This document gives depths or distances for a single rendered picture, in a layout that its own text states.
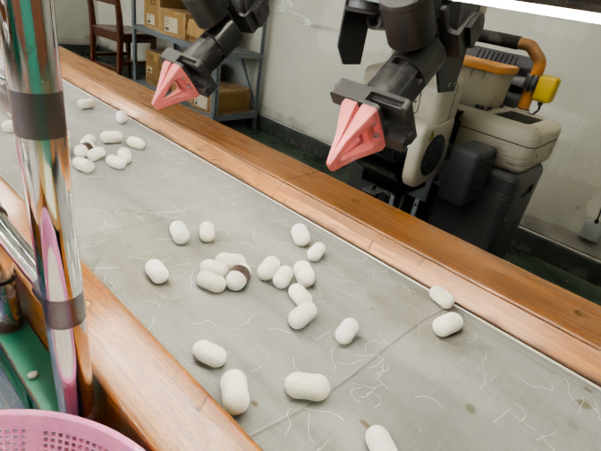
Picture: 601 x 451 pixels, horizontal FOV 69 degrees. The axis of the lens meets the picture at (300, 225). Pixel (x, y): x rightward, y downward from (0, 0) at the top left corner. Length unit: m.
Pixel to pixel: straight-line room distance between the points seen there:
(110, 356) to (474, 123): 1.11
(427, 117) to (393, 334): 0.69
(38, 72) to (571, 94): 2.30
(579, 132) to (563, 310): 1.88
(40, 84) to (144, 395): 0.21
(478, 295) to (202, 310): 0.31
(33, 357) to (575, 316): 0.54
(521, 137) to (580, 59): 1.18
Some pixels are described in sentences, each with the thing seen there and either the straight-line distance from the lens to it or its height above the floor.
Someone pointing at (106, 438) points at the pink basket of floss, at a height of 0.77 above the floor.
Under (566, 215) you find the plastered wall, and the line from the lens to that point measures 2.49.
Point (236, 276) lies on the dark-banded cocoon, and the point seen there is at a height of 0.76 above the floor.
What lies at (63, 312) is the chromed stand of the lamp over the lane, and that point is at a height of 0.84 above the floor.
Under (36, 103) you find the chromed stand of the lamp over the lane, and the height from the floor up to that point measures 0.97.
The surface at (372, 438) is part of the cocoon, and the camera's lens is 0.36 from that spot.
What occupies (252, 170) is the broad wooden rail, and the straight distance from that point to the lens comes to 0.72.
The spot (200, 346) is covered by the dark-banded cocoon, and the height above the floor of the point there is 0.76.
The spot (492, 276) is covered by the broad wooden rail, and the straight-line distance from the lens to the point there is 0.58.
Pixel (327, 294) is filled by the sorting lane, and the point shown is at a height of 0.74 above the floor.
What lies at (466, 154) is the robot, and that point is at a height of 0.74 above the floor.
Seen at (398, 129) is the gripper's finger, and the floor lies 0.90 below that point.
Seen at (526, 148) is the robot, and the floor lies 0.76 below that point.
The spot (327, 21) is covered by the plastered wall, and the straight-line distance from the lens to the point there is 3.06.
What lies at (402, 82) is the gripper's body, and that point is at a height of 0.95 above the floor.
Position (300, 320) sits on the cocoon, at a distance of 0.43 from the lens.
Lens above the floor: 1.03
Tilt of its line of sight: 28 degrees down
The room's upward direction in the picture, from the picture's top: 10 degrees clockwise
